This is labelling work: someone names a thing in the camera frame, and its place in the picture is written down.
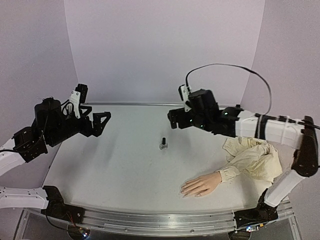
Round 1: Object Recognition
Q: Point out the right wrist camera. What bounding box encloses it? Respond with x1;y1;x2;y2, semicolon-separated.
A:
178;84;192;113

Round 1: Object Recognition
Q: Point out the black camera cable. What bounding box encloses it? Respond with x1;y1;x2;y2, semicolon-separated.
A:
184;63;320;131
0;99;76;153

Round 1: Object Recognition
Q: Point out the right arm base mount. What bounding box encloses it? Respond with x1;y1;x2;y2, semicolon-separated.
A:
234;189;279;229

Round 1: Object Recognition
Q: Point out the mannequin hand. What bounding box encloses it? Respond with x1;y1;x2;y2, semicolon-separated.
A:
180;171;222;198

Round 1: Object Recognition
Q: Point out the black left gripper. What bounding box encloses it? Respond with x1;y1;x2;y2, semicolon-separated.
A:
47;105;112;148

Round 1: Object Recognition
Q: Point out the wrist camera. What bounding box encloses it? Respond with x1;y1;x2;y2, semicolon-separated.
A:
66;83;88;119
178;84;192;113

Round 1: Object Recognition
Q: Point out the black right camera cable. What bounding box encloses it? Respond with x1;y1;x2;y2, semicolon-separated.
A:
184;63;320;131

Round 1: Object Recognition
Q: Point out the aluminium front rail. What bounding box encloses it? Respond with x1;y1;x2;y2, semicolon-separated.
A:
22;199;300;240

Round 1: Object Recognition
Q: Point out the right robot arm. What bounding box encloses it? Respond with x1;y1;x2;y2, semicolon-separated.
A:
167;85;319;208

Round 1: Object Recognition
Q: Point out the clear nail polish bottle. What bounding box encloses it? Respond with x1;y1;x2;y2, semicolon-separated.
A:
159;141;168;150

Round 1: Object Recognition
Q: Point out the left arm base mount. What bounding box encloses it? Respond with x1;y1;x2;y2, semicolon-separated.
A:
40;185;85;224

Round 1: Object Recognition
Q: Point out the black left camera cable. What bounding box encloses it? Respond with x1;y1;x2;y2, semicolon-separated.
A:
0;99;76;153

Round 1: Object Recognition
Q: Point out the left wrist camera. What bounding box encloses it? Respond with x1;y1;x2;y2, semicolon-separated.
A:
66;83;88;119

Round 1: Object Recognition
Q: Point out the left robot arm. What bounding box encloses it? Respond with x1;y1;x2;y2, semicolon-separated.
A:
0;97;112;219

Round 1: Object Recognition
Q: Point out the cream cloth sleeve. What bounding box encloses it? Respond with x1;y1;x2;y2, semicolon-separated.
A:
218;136;283;183

